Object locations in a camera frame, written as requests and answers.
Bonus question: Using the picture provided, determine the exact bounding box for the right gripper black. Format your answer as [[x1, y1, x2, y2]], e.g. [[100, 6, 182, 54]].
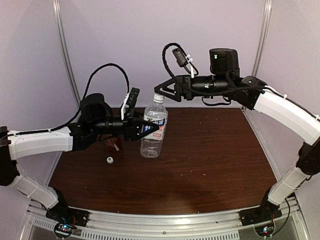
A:
[[154, 73, 231, 102]]

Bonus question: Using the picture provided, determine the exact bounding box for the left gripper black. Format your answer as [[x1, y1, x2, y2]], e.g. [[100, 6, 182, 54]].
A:
[[90, 109, 159, 141]]

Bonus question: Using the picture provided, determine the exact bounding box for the white water bottle cap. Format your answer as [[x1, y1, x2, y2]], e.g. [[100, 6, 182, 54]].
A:
[[153, 93, 165, 104]]

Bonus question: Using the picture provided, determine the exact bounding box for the clear water bottle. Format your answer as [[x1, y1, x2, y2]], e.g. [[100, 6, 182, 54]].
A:
[[140, 93, 168, 158]]

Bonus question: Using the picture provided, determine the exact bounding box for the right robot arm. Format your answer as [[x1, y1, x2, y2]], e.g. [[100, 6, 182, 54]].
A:
[[154, 43, 320, 221]]

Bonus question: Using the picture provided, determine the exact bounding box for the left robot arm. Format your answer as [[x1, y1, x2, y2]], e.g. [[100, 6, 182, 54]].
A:
[[0, 88, 160, 222]]

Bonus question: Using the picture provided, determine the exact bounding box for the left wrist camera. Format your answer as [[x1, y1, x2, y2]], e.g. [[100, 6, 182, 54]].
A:
[[120, 87, 140, 120]]

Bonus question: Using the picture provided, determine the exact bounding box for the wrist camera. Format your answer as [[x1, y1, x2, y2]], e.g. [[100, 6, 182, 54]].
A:
[[120, 87, 140, 120], [172, 47, 199, 78]]

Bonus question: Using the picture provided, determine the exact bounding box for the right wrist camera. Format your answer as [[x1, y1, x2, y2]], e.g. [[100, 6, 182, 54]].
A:
[[172, 47, 199, 78]]

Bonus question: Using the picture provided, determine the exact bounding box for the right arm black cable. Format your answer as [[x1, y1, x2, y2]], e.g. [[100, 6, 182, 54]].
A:
[[161, 42, 266, 97]]

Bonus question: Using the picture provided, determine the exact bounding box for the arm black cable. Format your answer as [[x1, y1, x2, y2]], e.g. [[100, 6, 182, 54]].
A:
[[4, 63, 132, 137], [161, 42, 266, 97]]

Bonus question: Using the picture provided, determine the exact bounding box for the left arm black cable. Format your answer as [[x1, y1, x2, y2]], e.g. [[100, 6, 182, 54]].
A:
[[4, 63, 132, 137]]

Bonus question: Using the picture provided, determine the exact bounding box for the right aluminium corner post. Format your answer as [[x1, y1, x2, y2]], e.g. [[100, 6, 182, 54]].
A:
[[252, 0, 273, 77]]

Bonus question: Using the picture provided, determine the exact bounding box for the aluminium corner post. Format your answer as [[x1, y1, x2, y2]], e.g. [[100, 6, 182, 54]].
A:
[[52, 0, 81, 107], [252, 0, 273, 77]]

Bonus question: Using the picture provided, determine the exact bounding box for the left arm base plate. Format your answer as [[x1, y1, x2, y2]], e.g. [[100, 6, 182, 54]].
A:
[[45, 208, 89, 239]]

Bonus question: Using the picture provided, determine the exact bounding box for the left aluminium corner post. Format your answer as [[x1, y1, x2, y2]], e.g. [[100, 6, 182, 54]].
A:
[[52, 0, 81, 107]]

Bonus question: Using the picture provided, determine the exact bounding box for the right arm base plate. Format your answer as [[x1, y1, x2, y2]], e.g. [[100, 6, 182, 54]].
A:
[[239, 206, 282, 238]]

